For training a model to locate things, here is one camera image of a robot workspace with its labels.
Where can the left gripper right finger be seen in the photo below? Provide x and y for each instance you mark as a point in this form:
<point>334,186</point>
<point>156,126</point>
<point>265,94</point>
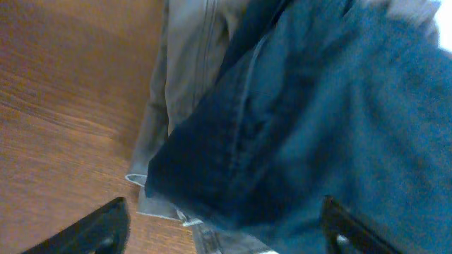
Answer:
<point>345,233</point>

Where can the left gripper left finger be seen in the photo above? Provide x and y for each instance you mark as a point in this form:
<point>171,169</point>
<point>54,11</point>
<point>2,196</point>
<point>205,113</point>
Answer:
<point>104,231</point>

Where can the navy blue garment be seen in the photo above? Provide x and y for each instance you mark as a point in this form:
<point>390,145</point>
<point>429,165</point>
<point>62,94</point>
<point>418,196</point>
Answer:
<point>317,98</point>

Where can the grey folded shirt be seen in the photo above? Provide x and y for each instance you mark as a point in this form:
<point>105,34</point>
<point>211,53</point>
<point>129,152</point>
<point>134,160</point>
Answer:
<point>194,39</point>

